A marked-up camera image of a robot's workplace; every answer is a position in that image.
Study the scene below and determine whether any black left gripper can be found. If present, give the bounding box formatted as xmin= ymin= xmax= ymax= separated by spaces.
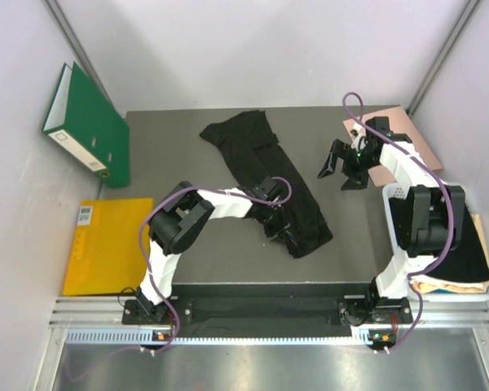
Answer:
xmin=256 ymin=204 xmax=296 ymax=248

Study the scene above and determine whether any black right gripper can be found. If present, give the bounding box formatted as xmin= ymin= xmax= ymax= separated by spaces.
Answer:
xmin=319 ymin=140 xmax=379 ymax=191

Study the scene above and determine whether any black printed t-shirt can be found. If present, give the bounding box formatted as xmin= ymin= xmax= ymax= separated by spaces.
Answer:
xmin=200 ymin=110 xmax=333 ymax=258

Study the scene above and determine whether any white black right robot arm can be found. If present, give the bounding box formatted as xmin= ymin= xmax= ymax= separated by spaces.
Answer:
xmin=319 ymin=134 xmax=465 ymax=323

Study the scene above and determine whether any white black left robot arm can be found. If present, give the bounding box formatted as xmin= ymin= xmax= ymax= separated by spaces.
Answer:
xmin=135 ymin=177 xmax=293 ymax=323

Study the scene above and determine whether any pink paper folder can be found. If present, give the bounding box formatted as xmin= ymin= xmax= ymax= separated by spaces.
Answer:
xmin=363 ymin=106 xmax=443 ymax=187

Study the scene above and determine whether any white plastic basket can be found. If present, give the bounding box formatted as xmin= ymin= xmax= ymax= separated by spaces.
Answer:
xmin=381 ymin=182 xmax=489 ymax=302

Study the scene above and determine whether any folded black t-shirt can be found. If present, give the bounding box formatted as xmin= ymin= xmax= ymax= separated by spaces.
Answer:
xmin=389 ymin=190 xmax=489 ymax=283

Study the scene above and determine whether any yellow folder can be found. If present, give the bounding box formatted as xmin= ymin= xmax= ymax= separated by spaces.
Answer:
xmin=62 ymin=198 xmax=154 ymax=297

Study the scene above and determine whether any green lever arch binder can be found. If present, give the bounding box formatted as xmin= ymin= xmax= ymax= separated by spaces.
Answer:
xmin=42 ymin=63 xmax=130 ymax=188

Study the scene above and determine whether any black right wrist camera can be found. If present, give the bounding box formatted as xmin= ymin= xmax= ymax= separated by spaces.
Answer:
xmin=366 ymin=116 xmax=393 ymax=142

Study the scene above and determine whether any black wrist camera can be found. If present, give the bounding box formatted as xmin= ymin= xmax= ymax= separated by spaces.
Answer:
xmin=366 ymin=116 xmax=393 ymax=142
xmin=252 ymin=177 xmax=281 ymax=202

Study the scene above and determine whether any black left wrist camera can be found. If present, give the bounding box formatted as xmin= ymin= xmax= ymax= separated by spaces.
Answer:
xmin=252 ymin=177 xmax=281 ymax=202

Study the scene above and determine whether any grey slotted cable duct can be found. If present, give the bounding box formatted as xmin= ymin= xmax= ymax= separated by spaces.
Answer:
xmin=65 ymin=328 xmax=372 ymax=345

